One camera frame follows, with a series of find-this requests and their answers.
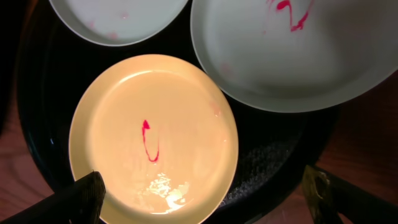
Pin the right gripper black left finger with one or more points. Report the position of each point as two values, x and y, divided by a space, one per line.
80 202

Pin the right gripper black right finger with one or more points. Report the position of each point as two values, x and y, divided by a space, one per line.
328 196

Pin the yellow plate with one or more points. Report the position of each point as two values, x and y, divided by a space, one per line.
163 138

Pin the mint plate with zigzag stain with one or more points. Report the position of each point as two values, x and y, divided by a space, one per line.
298 55

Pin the round black tray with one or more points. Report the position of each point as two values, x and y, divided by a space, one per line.
56 67

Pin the mint plate with loop stain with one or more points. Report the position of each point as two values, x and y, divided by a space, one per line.
117 23

